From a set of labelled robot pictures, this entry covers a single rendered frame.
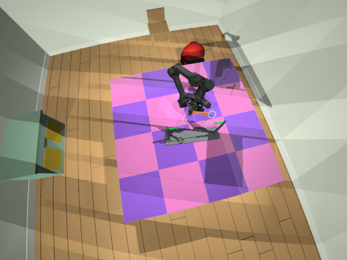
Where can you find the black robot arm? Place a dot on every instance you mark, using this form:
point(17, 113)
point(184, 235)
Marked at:
point(196, 80)

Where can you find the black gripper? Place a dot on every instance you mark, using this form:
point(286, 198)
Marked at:
point(193, 105)

